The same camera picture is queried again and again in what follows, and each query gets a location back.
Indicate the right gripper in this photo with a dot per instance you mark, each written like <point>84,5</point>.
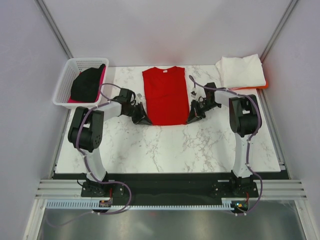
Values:
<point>194,110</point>

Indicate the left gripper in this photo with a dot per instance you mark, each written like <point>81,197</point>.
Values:
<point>142,117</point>

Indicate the red t-shirt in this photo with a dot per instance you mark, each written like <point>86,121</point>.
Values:
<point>166,96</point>

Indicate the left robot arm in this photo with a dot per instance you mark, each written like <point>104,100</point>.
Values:
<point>86,134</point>

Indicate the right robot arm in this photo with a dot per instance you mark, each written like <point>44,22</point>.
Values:
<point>245,121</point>

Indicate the black t-shirt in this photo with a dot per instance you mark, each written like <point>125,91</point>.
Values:
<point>86,85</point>

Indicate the folded white t-shirt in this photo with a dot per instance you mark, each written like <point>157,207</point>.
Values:
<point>237,72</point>

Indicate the pink t-shirt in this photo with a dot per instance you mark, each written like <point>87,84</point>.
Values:
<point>101,80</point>

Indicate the folded orange t-shirt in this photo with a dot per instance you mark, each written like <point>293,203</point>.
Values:
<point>253,87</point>

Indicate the white plastic basket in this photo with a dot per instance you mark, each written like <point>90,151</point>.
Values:
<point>72,68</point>

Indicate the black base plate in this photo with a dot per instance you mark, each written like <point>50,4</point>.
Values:
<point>169,188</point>

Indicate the white slotted cable duct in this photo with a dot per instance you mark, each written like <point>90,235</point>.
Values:
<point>96,204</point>

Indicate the aluminium rail frame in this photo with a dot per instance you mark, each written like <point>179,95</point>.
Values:
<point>280,197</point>

